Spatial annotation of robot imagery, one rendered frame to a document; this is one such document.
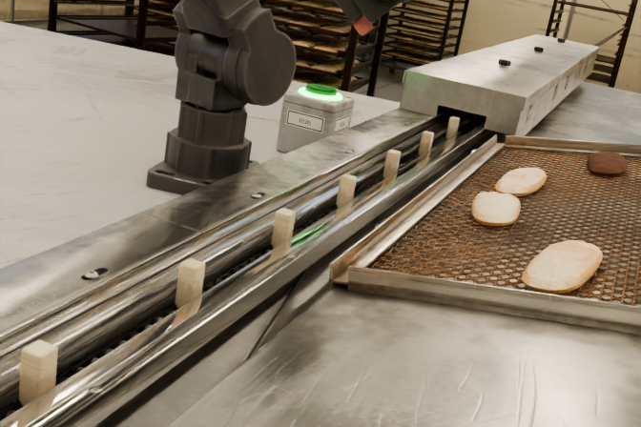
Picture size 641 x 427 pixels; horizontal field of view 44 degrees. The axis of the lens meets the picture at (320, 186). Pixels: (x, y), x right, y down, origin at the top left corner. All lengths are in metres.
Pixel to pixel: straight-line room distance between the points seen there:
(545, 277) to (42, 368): 0.28
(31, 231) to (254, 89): 0.25
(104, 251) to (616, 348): 0.32
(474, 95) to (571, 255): 0.66
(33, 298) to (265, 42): 0.40
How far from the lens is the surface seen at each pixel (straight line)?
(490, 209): 0.63
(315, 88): 0.99
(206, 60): 0.81
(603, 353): 0.42
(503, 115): 1.16
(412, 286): 0.46
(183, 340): 0.46
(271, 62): 0.80
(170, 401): 0.48
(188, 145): 0.81
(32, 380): 0.43
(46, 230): 0.69
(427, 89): 1.18
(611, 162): 0.83
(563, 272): 0.50
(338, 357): 0.40
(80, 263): 0.53
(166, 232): 0.59
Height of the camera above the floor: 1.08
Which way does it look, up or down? 17 degrees down
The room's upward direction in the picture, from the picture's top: 10 degrees clockwise
